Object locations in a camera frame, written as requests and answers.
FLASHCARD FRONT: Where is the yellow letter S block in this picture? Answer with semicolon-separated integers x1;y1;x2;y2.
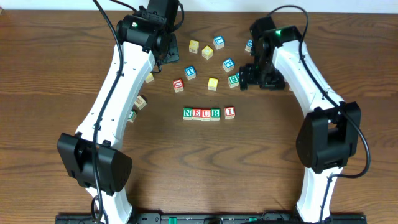
208;77;219;91

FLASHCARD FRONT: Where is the red letter I block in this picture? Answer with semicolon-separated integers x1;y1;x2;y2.
224;106;236;119

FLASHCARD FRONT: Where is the green letter N block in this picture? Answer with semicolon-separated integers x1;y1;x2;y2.
183;108;193;120

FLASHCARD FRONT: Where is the green letter R block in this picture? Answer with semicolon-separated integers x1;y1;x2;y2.
211;108;221;121

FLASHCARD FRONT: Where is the red letter E block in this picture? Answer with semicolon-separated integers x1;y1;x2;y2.
192;108;201;121

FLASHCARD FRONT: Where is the blue letter P block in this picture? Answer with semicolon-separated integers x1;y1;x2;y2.
222;58;235;72

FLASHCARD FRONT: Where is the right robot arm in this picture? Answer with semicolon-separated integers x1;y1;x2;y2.
238;16;361;223

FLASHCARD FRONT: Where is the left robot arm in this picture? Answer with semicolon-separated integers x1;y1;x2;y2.
55;0;184;223

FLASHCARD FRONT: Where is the yellow block back row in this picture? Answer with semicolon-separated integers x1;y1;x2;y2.
188;40;199;54

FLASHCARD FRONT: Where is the blue letter T block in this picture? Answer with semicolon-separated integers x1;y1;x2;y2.
184;66;197;80

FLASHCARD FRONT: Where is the red letter U block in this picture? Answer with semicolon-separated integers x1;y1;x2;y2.
172;78;184;93

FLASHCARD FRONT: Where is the yellow letter O block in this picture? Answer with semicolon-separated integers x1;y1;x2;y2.
145;73;154;83

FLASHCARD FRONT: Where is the blue letter D block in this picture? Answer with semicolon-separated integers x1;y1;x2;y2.
245;39;252;52

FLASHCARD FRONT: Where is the green letter B block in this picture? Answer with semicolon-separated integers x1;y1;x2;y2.
228;74;239;88

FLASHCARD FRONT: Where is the yellow block with animal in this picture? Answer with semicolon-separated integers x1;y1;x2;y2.
201;45;214;60

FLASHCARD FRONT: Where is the blue letter L block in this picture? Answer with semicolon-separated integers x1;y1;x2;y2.
213;35;225;50

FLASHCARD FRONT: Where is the pineapple B wooden block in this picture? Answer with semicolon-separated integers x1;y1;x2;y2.
134;95;147;110

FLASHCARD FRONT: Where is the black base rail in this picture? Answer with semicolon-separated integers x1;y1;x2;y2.
55;212;367;224

